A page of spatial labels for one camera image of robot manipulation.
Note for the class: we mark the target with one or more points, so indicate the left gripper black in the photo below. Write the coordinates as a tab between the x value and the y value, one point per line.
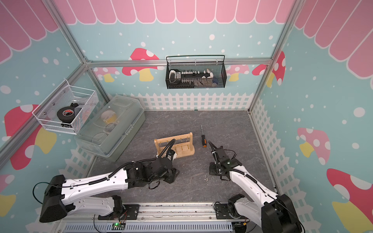
172	175

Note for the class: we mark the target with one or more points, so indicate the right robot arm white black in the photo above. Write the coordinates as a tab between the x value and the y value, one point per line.
273	213

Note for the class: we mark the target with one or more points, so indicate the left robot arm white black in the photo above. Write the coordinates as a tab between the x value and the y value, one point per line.
65	197

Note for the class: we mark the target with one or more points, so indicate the wooden jewelry display stand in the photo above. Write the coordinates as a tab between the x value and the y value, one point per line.
183	145

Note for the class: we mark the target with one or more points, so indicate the orange black screwdriver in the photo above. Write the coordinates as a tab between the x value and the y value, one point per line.
204	141

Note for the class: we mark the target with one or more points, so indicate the translucent green storage box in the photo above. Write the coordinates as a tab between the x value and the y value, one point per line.
109	133

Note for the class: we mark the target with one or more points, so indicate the black tape roll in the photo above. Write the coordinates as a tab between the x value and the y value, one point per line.
66	114

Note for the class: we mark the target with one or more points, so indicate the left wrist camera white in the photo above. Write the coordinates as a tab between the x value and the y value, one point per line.
171	155

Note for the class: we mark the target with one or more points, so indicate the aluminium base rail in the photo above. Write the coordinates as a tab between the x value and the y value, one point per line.
160	218

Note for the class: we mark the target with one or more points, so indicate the black wire mesh basket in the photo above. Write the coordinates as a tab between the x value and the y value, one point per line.
215	63

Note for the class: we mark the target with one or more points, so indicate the clear acrylic wall bin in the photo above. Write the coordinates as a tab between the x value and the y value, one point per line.
84	100

